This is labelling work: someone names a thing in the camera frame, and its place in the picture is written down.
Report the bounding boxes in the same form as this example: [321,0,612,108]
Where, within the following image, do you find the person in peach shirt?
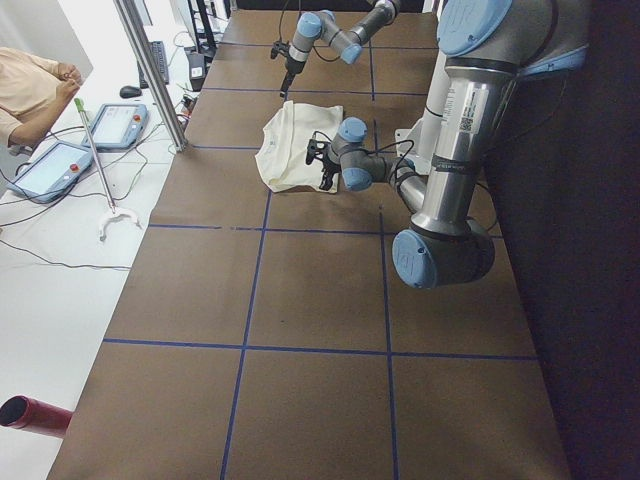
[1,47,83,148]

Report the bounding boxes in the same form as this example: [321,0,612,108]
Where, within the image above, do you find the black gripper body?
[270,41,306,80]
[305,132,343,183]

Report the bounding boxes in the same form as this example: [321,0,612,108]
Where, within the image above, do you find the near blue teach pendant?
[7,141,93,203]

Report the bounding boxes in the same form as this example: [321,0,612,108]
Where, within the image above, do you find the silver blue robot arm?
[306,1,590,289]
[270,1,402,98]

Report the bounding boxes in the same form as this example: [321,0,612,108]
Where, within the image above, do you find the black keyboard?
[136,40,171,90]

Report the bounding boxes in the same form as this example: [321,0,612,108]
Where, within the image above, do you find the blue teach pendant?
[7,141,93,203]
[79,103,149,152]

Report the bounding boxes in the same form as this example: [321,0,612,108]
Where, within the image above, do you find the far blue teach pendant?
[79,103,149,152]

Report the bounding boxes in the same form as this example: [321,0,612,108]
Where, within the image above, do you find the red cylinder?
[1,395,73,438]

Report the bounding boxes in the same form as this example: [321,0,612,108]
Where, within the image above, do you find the cream long-sleeve cat shirt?
[255,100,344,193]

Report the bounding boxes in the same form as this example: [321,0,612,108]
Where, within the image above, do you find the black computer mouse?
[119,85,142,99]

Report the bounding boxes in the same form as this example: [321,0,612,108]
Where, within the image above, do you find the aluminium frame post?
[113,0,188,152]

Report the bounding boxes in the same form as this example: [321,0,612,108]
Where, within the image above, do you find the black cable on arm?
[312,129,419,186]

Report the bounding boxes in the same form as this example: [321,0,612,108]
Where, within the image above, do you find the reacher grabber tool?
[74,98,141,242]

